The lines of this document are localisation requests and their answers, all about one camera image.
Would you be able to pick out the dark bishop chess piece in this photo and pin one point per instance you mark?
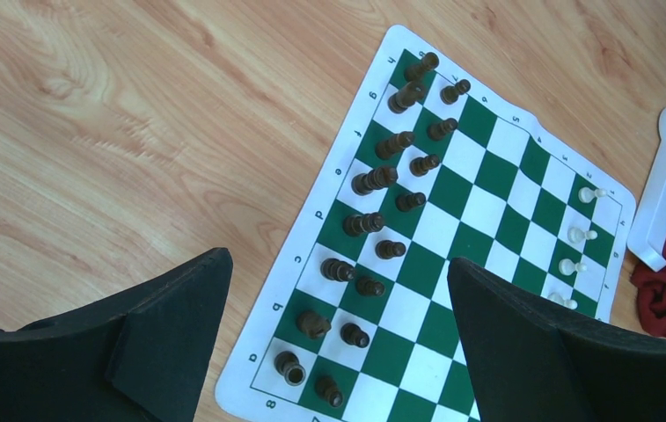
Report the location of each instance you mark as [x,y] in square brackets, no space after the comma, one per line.
[337,270]

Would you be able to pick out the dark queen chess piece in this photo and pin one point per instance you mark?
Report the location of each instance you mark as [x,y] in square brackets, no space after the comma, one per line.
[356,225]

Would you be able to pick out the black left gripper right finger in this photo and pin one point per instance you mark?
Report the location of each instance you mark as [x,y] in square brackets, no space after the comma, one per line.
[531,359]

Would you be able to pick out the dark pawn chess piece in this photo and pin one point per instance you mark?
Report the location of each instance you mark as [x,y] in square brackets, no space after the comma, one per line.
[352,334]
[328,390]

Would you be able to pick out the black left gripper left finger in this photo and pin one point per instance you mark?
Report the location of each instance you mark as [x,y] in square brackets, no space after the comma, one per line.
[139,355]

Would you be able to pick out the dark rook chess piece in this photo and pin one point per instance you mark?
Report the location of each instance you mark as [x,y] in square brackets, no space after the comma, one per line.
[289,367]

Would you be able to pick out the dark king chess piece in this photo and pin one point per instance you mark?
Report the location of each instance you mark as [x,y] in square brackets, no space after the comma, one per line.
[380,178]

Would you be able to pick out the dark knight chess piece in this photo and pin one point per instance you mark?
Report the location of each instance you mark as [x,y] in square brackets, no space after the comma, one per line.
[312,324]

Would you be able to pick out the green white chess board mat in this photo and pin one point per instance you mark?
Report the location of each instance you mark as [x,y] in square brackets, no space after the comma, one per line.
[478,178]

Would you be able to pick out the white chess pawn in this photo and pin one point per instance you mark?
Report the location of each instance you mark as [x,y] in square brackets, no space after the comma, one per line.
[569,303]
[568,267]
[587,194]
[576,235]

